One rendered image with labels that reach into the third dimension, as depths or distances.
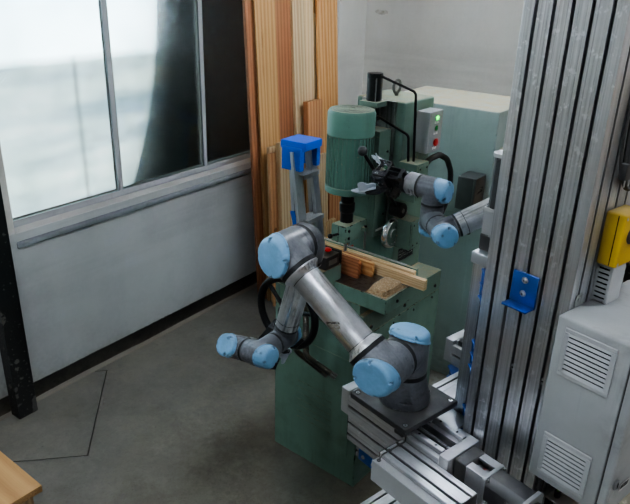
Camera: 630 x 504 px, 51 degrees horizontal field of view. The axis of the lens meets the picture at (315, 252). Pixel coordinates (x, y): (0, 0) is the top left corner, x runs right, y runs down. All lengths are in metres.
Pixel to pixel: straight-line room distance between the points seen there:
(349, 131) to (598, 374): 1.20
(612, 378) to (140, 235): 2.59
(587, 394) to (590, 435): 0.10
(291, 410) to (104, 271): 1.25
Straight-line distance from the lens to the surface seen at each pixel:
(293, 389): 2.82
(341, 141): 2.36
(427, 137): 2.58
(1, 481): 2.27
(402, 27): 4.87
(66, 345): 3.51
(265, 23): 3.89
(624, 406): 1.65
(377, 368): 1.71
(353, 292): 2.40
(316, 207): 3.56
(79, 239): 3.36
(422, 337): 1.82
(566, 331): 1.65
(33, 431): 3.34
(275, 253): 1.77
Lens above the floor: 1.95
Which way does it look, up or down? 23 degrees down
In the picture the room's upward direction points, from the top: 2 degrees clockwise
